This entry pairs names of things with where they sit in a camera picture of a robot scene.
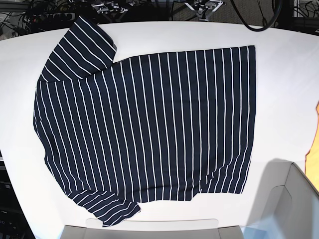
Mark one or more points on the navy white striped T-shirt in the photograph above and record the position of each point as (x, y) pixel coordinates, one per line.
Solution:
(163, 126)

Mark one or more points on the orange cloth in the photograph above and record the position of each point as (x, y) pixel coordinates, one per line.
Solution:
(312, 158)

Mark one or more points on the metal clamp mount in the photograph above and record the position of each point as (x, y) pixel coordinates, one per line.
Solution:
(203, 9)
(107, 7)

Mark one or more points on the metal clamp mount left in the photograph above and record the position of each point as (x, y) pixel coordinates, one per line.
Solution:
(107, 7)

